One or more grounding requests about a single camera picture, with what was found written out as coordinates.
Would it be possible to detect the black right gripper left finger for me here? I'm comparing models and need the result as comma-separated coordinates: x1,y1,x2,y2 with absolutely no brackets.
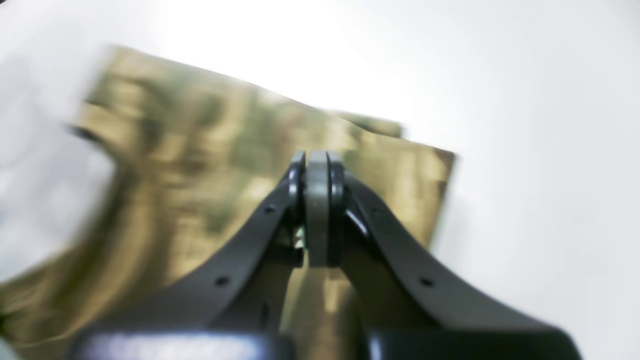
70,152,306,360

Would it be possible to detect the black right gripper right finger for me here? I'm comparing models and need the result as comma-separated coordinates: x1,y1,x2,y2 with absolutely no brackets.
327,152,581,360

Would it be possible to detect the camouflage T-shirt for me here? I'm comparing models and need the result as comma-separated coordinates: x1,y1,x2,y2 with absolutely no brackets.
1,47,456,360

